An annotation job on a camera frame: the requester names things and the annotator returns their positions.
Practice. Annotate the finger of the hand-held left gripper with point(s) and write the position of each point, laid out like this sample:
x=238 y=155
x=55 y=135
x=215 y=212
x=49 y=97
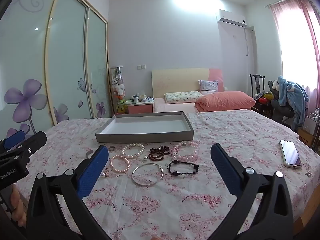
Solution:
x=36 y=140
x=15 y=136

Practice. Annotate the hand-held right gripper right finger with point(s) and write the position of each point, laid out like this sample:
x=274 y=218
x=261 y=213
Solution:
x=226 y=170

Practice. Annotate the white air conditioner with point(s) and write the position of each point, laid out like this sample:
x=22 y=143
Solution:
x=230 y=17

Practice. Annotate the grey shallow cardboard tray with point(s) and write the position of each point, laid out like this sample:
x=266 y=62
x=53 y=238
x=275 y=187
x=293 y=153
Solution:
x=147 y=127

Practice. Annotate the pearl earring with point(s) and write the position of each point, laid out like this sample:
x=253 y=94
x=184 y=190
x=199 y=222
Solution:
x=103 y=175

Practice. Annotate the grey office chair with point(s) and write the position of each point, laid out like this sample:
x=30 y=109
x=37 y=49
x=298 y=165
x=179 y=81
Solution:
x=280 y=108

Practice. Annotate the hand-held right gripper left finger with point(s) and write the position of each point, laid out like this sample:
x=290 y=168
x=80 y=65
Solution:
x=93 y=170

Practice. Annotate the person's left hand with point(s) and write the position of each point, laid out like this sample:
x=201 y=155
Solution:
x=18 y=205

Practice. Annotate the clear tube of plush toys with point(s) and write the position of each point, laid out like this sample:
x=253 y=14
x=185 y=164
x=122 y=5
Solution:
x=118 y=85

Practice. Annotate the red round toy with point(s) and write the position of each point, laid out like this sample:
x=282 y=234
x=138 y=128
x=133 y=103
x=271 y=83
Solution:
x=262 y=100

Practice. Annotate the floral cream pillow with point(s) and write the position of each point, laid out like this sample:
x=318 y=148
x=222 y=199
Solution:
x=182 y=97

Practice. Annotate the dark wooden chair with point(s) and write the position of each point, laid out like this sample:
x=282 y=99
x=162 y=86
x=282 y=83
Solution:
x=256 y=85

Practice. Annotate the yellow green plush toy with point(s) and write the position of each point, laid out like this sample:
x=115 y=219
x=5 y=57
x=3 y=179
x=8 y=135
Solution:
x=121 y=106

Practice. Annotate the pink and beige nightstand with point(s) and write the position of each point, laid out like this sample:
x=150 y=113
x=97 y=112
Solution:
x=140 y=108

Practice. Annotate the white smartphone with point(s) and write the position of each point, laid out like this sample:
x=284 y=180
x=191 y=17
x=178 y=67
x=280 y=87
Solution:
x=291 y=153

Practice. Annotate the pink floral tablecloth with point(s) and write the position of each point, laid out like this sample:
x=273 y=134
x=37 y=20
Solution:
x=175 y=205

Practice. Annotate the folded salmon quilt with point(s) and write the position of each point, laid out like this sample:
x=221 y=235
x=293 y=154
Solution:
x=225 y=101

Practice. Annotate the flower print sliding wardrobe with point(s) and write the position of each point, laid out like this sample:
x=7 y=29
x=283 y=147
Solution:
x=65 y=55

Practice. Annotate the white cup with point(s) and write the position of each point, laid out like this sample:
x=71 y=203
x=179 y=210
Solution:
x=135 y=99

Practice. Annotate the curtain rod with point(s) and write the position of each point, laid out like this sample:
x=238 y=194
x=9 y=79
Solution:
x=285 y=1

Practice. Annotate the cardboard box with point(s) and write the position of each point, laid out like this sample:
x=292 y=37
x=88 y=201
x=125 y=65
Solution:
x=306 y=135

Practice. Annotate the small purple pillow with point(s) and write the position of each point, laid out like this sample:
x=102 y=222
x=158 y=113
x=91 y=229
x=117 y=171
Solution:
x=208 y=87

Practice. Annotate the white air conditioner pipe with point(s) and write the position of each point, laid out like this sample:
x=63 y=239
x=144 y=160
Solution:
x=247 y=42

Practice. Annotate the thin silver bangle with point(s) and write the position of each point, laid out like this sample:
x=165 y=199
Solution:
x=133 y=175

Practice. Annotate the small silver trinket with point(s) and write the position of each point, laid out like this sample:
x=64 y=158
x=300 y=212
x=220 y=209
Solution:
x=308 y=173

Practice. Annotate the pink curtain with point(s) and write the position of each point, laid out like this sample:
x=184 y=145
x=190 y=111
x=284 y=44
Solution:
x=310 y=55

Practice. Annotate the beige and pink headboard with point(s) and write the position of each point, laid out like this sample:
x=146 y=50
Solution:
x=175 y=80

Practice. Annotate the pink bed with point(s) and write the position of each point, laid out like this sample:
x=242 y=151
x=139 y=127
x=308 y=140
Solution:
x=172 y=107

